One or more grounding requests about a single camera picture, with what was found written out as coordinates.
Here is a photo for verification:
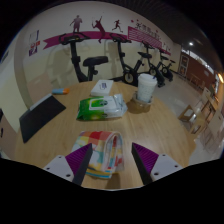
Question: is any wooden chairs and tables group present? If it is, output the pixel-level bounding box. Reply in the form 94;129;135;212
178;86;224;154

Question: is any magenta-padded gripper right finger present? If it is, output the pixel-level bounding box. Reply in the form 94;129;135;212
131;142;184;186

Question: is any white paper cup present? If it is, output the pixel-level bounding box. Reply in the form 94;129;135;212
136;73;158;104

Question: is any green wet wipes pack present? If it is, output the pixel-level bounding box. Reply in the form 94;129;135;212
76;93;129;122

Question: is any colourful checked cartoon towel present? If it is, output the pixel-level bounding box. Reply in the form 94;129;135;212
71;130;125;180

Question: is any black exercise bike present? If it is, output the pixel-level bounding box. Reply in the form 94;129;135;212
109;33;148;87
156;49;176;83
138;40;166;88
58;32;109;83

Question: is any white tissue pack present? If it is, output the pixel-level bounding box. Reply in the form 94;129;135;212
90;79;115;98

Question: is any wall poster group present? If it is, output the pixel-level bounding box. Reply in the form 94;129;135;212
28;29;42;57

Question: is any blue and orange tube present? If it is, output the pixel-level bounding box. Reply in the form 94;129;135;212
51;87;71;95

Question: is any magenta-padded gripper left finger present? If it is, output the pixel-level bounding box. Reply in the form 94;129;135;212
42;143;94;186

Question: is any clear glass dish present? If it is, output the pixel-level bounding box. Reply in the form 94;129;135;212
131;91;155;109

